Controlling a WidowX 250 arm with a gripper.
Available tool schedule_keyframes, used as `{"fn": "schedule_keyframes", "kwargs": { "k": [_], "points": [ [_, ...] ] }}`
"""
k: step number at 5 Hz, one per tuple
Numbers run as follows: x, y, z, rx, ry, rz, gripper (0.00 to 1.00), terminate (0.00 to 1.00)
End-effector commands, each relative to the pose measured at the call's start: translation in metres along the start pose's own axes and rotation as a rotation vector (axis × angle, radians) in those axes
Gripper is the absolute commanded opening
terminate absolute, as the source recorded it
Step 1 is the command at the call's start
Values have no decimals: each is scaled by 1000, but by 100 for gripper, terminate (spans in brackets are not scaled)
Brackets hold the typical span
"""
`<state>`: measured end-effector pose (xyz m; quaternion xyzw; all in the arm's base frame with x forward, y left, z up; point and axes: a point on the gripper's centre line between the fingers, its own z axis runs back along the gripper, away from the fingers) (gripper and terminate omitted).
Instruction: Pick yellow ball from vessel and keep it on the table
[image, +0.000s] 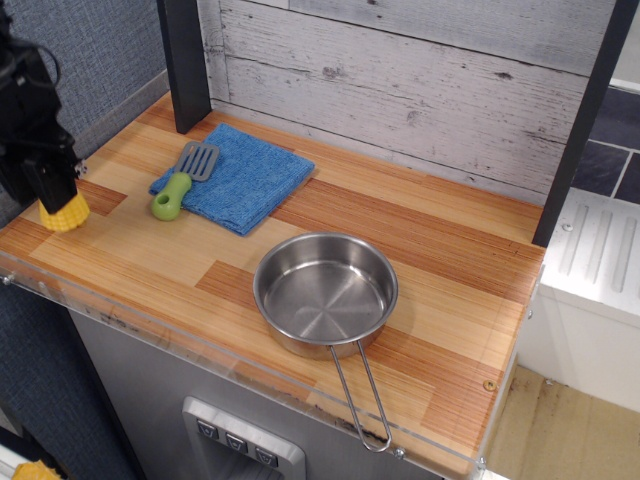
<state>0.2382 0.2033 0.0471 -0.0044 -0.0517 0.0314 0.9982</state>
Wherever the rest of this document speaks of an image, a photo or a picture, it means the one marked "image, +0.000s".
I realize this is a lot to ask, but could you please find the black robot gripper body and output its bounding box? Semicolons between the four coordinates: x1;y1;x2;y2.
1;10;80;203

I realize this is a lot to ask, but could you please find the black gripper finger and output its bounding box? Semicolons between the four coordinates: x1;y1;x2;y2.
22;159;77;210

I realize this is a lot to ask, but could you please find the yellow toy corn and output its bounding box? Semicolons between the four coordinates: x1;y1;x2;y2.
11;461;61;480
38;191;90;232

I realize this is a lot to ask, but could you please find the stainless steel pan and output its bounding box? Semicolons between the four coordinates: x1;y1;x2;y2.
252;230;400;454

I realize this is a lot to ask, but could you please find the clear acrylic table edge guard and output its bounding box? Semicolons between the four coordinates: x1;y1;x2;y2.
0;249;489;476

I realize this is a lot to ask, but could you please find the blue folded cloth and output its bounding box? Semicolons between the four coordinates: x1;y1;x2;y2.
149;122;317;238

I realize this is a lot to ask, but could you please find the grey cabinet with dispenser panel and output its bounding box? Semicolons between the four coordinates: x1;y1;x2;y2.
67;309;476;480

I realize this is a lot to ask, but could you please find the yellow toy corn on floor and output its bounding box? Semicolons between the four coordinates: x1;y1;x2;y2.
11;461;61;480

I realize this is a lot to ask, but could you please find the white toy sink counter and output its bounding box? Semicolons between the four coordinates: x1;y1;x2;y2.
517;189;639;411

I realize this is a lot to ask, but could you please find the green handled grey spatula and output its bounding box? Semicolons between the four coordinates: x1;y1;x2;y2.
151;141;220;221

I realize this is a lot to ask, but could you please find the dark left upright post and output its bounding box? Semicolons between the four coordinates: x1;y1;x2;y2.
156;0;211;134

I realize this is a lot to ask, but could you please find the dark upright post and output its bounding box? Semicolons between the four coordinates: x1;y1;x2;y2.
532;0;639;247
156;0;211;134

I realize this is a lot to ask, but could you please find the dark right upright post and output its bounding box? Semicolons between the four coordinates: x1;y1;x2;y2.
532;0;639;247

